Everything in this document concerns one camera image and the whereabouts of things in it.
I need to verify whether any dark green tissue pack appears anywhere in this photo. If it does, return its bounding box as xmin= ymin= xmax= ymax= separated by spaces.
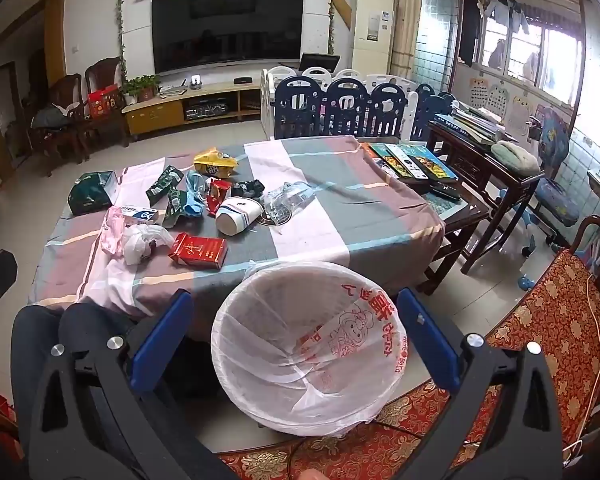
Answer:
xmin=67 ymin=170 xmax=117 ymax=217

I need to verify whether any blue child chair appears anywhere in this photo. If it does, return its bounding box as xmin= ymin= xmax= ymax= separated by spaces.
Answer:
xmin=529 ymin=107 xmax=581 ymax=257

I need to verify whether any white standing air conditioner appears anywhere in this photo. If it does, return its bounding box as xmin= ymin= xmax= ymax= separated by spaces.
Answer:
xmin=351 ymin=0 xmax=395 ymax=74

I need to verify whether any pink packet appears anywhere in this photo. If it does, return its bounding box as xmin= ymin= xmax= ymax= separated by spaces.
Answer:
xmin=100 ymin=206 xmax=127 ymax=259

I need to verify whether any dark wooden armchair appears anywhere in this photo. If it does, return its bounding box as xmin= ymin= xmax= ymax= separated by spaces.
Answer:
xmin=25 ymin=74 xmax=89 ymax=163
xmin=82 ymin=57 xmax=132 ymax=161

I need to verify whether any black amplifier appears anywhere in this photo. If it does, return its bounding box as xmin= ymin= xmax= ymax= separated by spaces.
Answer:
xmin=185 ymin=101 xmax=231 ymax=120

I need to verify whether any red snack wrapper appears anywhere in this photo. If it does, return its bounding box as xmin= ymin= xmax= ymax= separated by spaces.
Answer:
xmin=206 ymin=179 xmax=232 ymax=217

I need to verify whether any dark bag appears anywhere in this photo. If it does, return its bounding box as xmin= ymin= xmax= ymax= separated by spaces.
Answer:
xmin=31 ymin=102 xmax=81 ymax=131

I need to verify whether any window with metal grille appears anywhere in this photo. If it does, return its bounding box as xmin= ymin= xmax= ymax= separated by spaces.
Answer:
xmin=480 ymin=7 xmax=588 ymax=93

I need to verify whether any white waste bin with liner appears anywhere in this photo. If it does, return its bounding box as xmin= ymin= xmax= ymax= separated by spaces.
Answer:
xmin=211 ymin=260 xmax=406 ymax=437

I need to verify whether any dark snack wrapper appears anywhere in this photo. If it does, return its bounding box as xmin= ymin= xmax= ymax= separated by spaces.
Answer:
xmin=230 ymin=179 xmax=266 ymax=199

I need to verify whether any wooden television cabinet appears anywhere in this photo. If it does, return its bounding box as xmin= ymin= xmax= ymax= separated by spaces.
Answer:
xmin=122 ymin=81 xmax=264 ymax=137

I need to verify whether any red gift box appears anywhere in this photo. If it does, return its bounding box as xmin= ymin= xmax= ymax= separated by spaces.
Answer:
xmin=87 ymin=85 xmax=121 ymax=120

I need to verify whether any red cigarette box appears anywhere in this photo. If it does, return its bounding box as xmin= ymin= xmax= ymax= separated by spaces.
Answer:
xmin=168 ymin=232 xmax=229 ymax=271

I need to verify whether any small black box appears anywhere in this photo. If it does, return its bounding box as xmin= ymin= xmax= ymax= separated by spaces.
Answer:
xmin=428 ymin=181 xmax=464 ymax=203

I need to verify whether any green snack wrapper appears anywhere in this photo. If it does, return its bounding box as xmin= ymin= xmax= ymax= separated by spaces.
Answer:
xmin=161 ymin=190 xmax=190 ymax=229
xmin=146 ymin=166 xmax=185 ymax=202

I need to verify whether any yellow snack bag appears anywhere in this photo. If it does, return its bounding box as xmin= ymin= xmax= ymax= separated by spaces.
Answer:
xmin=194 ymin=146 xmax=239 ymax=179

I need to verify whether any dark wooden desk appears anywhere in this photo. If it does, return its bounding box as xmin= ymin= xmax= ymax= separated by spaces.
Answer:
xmin=425 ymin=120 xmax=547 ymax=276

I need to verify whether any black laptop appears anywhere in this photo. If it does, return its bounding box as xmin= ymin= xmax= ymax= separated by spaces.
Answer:
xmin=298 ymin=52 xmax=341 ymax=77

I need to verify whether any green ivy garland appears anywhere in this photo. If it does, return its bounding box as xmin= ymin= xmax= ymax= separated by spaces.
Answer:
xmin=118 ymin=0 xmax=129 ymax=79
xmin=328 ymin=0 xmax=339 ymax=56

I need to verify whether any clear plastic bottle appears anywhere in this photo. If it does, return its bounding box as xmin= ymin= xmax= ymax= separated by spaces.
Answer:
xmin=261 ymin=181 xmax=323 ymax=227

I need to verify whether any white blue carton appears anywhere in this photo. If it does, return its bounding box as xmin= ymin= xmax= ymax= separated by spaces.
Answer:
xmin=121 ymin=204 xmax=159 ymax=224

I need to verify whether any stack of books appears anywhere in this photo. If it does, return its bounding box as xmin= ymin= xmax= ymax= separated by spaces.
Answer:
xmin=432 ymin=100 xmax=519 ymax=149

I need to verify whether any grey cushion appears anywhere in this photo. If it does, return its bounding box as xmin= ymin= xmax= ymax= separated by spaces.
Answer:
xmin=491 ymin=140 xmax=541 ymax=177

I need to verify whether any beige curtain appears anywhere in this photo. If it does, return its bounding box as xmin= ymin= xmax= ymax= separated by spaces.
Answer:
xmin=389 ymin=0 xmax=426 ymax=81

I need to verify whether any large black television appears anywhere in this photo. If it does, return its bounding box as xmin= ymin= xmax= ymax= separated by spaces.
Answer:
xmin=151 ymin=0 xmax=305 ymax=77

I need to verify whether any spread of picture books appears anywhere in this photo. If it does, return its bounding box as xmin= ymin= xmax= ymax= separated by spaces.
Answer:
xmin=361 ymin=142 xmax=460 ymax=183

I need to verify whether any white remote control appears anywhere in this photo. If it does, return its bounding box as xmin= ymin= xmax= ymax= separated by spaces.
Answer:
xmin=386 ymin=145 xmax=429 ymax=180

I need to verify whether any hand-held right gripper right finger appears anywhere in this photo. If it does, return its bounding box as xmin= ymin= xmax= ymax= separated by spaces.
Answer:
xmin=395 ymin=287 xmax=563 ymax=480

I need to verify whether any children's wall chart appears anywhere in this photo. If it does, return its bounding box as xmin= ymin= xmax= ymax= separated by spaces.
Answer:
xmin=469 ymin=77 xmax=489 ymax=106
xmin=487 ymin=82 xmax=510 ymax=116
xmin=510 ymin=95 xmax=534 ymax=129

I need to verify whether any red gold sofa cushion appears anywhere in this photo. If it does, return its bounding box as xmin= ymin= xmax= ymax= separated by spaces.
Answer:
xmin=220 ymin=247 xmax=600 ymax=480

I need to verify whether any black hanging garment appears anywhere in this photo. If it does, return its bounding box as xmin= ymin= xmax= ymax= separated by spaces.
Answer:
xmin=459 ymin=0 xmax=483 ymax=66

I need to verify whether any wooden sofa frame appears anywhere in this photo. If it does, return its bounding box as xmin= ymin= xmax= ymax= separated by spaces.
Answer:
xmin=570 ymin=215 xmax=600 ymax=302

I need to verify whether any navy white baby playpen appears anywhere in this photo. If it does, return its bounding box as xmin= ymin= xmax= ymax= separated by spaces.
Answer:
xmin=260 ymin=65 xmax=456 ymax=143

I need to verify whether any dark wooden coffee table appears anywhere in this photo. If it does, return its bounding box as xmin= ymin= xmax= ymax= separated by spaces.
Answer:
xmin=357 ymin=137 xmax=491 ymax=296

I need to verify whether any white plastic bag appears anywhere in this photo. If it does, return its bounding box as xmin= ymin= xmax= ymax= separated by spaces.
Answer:
xmin=123 ymin=223 xmax=175 ymax=266

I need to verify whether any plaid tablecloth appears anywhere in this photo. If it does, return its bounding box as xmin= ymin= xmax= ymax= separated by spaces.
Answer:
xmin=27 ymin=135 xmax=443 ymax=321

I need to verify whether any blue hanging shirt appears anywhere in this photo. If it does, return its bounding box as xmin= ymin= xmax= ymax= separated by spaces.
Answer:
xmin=484 ymin=0 xmax=529 ymax=34

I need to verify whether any blue plastic wrapper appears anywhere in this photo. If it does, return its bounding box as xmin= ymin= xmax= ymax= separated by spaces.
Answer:
xmin=184 ymin=170 xmax=210 ymax=217

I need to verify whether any green potted plant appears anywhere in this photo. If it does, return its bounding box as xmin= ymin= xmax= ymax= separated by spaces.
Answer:
xmin=122 ymin=75 xmax=161 ymax=106

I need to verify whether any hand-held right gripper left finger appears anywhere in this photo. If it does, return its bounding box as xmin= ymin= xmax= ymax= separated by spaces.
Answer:
xmin=27 ymin=289 xmax=241 ymax=480

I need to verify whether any white paper cup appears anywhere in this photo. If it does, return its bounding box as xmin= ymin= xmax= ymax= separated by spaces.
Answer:
xmin=215 ymin=197 xmax=264 ymax=237

